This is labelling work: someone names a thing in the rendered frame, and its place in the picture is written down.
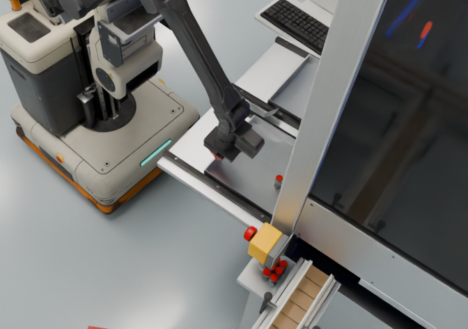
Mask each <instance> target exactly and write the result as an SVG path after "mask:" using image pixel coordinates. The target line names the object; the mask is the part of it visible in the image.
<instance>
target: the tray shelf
mask: <svg viewBox="0 0 468 329"><path fill-rule="evenodd" d="M281 38H283V39H285V40H287V41H288V42H290V43H292V44H294V45H296V46H298V47H299V48H301V49H303V50H305V51H307V52H308V53H310V54H312V55H314V56H316V57H318V58H319V59H320V56H318V55H316V54H314V53H313V52H310V51H308V50H307V49H305V48H303V47H301V46H299V45H298V44H296V43H294V42H292V41H290V40H288V39H287V38H284V37H283V36H281ZM303 60H304V58H303V57H301V56H299V55H298V54H296V53H294V52H292V51H290V50H289V49H286V48H285V47H283V46H281V45H279V44H278V43H274V44H273V45H272V46H271V47H270V48H269V49H268V50H267V51H266V52H265V53H264V54H263V55H262V56H261V57H260V58H259V60H257V62H255V63H254V64H253V65H252V67H250V69H248V71H246V72H245V73H244V74H243V76H241V78H239V80H237V81H236V83H235V84H236V85H237V86H239V87H240V88H242V89H244V90H245V91H247V92H249V93H251V94H252V95H254V96H256V97H257V98H259V99H261V100H262V101H264V102H266V103H267V101H268V99H269V98H270V96H271V95H272V94H273V93H274V92H275V91H276V90H277V89H278V88H279V87H280V85H282V84H283V82H284V81H285V80H286V79H287V78H288V77H289V76H290V74H291V73H292V72H293V71H294V70H295V69H296V68H297V67H298V65H299V64H300V63H301V62H302V61H303ZM213 111H214V109H213V108H212V107H211V108H210V109H209V110H208V111H207V112H206V113H205V114H204V115H203V116H202V117H201V118H200V119H199V120H198V121H197V122H196V123H195V124H194V125H193V126H192V127H191V128H190V129H189V130H188V131H187V132H186V133H185V134H184V135H183V136H182V137H181V138H180V139H179V140H178V141H177V143H176V144H175V145H174V146H173V147H172V148H171V149H170V150H169V151H170V152H172V153H173V154H174V155H176V156H178V157H179V158H181V159H182V160H184V161H185V162H187V163H188V164H190V165H191V166H193V167H194V168H196V169H197V170H199V171H200V172H202V173H203V174H204V169H205V168H206V167H207V166H208V165H209V164H210V163H211V162H212V161H213V160H214V158H215V157H214V156H213V155H212V154H211V152H210V150H208V149H207V148H206V147H204V145H203V140H204V138H205V137H206V136H207V135H208V134H209V133H210V132H211V131H212V130H213V129H214V128H215V126H217V125H218V124H219V122H218V120H217V117H216V116H215V114H214V113H213ZM265 118H266V119H267V120H268V121H270V122H272V123H273V124H275V125H277V126H279V127H280V128H282V129H283V130H285V131H286V132H289V133H290V134H292V135H293V136H295V137H297V133H298V131H299V130H296V129H295V128H293V127H292V126H290V125H288V124H287V123H284V122H283V121H281V120H280V119H278V118H277V117H275V116H273V115H271V116H268V117H265ZM157 166H158V167H159V168H160V169H162V170H164V171H165V172H166V173H168V174H170V175H171V176H172V177H174V178H175V179H177V180H178V181H180V182H181V183H183V184H184V185H186V186H187V187H189V188H190V189H192V190H193V191H195V192H196V193H197V194H199V195H201V196H202V197H203V198H205V199H207V200H208V201H209V202H211V203H212V204H214V205H215V206H217V207H218V208H220V209H221V210H223V211H224V212H225V213H227V214H229V215H230V216H231V217H233V218H235V219H236V220H237V221H239V222H240V223H242V224H243V225H244V226H246V227H248V228H249V227H250V226H254V227H255V228H257V229H258V230H259V229H260V228H261V227H262V225H263V224H264V223H262V222H261V221H260V220H258V219H256V218H255V217H254V216H252V215H250V214H249V213H248V212H246V211H244V210H243V209H241V208H240V207H239V206H237V205H235V204H234V203H233V202H231V201H229V200H228V199H227V198H225V197H223V196H222V195H220V194H219V193H218V192H216V191H214V190H213V189H212V188H210V187H208V186H207V185H206V184H204V183H202V182H201V181H200V180H198V179H197V178H195V177H193V176H192V175H191V174H189V173H187V172H186V171H185V170H183V169H181V168H180V167H179V166H177V165H176V164H174V163H172V162H171V161H170V160H168V159H166V158H165V157H164V156H163V157H162V158H161V159H160V160H159V161H158V162H157ZM258 230H257V232H258ZM297 240H298V238H296V237H295V240H294V241H293V243H292V244H291V246H290V247H289V248H288V250H287V251H289V252H290V253H292V251H293V248H294V246H295V243H296V242H297Z"/></svg>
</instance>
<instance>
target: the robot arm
mask: <svg viewBox="0 0 468 329"><path fill-rule="evenodd" d="M103 1H104V0H39V2H40V3H41V5H42V7H43V8H44V9H45V11H46V13H47V14H48V16H49V17H51V18H53V17H57V16H58V15H60V14H61V13H63V12H66V13H67V14H68V15H69V16H70V17H71V18H72V19H74V20H80V19H81V18H83V17H85V16H86V15H87V14H88V13H89V12H90V11H91V10H94V9H95V8H97V7H98V5H99V4H100V3H102V2H103ZM140 1H141V2H142V4H143V6H144V8H145V9H146V11H147V13H151V14H154V13H156V12H158V11H159V12H160V14H161V15H162V16H163V18H164V19H165V20H166V22H167V24H168V25H169V27H170V28H171V30H172V32H173V34H174V36H175V37H176V39H177V41H178V42H179V44H180V46H181V48H182V50H183V51H184V53H185V55H186V56H187V58H188V60H189V62H190V63H191V65H192V67H193V69H194V70H195V72H196V74H197V75H198V78H199V79H200V81H201V83H202V84H203V86H204V88H205V90H206V92H207V95H208V97H209V100H210V104H211V106H212V108H213V109H214V111H213V113H214V115H215V116H216V117H217V120H218V122H219V124H218V125H217V126H215V128H214V129H213V130H212V131H211V132H210V133H209V134H208V135H207V136H206V137H205V138H204V140H203V145H204V147H206V148H207V149H208V150H210V152H211V154H212V155H213V156H214V158H215V159H216V160H217V161H219V160H223V159H224V158H226V159H228V160H229V161H230V162H233V161H234V159H235V158H236V157H237V156H238V155H239V153H241V152H243V153H244V154H246V155H247V156H248V157H250V158H251V159H253V158H254V157H255V156H256V155H257V154H258V152H259V151H260V150H261V148H262V147H263V146H264V144H265V142H264V141H265V140H264V139H263V138H262V137H261V136H260V135H259V134H258V133H257V132H255V131H254V130H253V129H252V125H251V124H250V123H248V122H247V121H245V119H246V118H247V117H248V116H249V115H250V114H251V110H250V105H249V103H248V102H247V101H246V100H245V99H244V97H242V96H240V94H239V93H238V91H237V89H236V88H235V87H234V86H233V85H232V84H231V83H230V81H229V80H228V78H227V76H226V74H225V72H224V71H223V69H222V67H221V65H220V63H219V61H218V60H217V58H216V56H215V53H214V52H213V51H212V48H211V46H210V44H209V42H208V41H207V39H206V37H205V35H204V33H203V32H202V30H201V28H200V26H199V24H198V22H197V21H196V18H195V17H194V15H193V13H192V10H191V8H190V7H189V4H188V2H187V0H140Z"/></svg>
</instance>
